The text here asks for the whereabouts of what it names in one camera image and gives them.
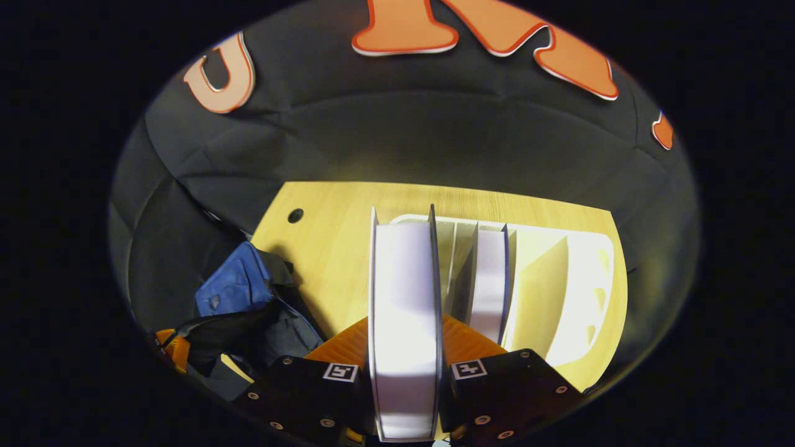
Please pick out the blue schoolbag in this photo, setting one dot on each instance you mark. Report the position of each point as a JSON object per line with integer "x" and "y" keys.
{"x": 233, "y": 288}

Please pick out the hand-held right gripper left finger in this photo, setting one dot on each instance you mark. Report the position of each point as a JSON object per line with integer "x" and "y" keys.
{"x": 304, "y": 391}

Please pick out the white spine book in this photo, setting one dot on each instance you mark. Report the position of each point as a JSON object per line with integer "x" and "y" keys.
{"x": 404, "y": 310}

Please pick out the dark blue book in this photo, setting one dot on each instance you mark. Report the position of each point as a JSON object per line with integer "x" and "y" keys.
{"x": 487, "y": 279}

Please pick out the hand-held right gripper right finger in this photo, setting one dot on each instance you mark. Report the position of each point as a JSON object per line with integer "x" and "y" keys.
{"x": 503, "y": 391}

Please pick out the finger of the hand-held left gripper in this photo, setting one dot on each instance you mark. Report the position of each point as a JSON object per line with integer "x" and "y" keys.
{"x": 177, "y": 351}

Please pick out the black backdrop cloth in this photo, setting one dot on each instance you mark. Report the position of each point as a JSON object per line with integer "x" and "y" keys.
{"x": 404, "y": 124}

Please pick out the white bookshelf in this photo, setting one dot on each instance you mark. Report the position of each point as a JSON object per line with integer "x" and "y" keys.
{"x": 571, "y": 292}

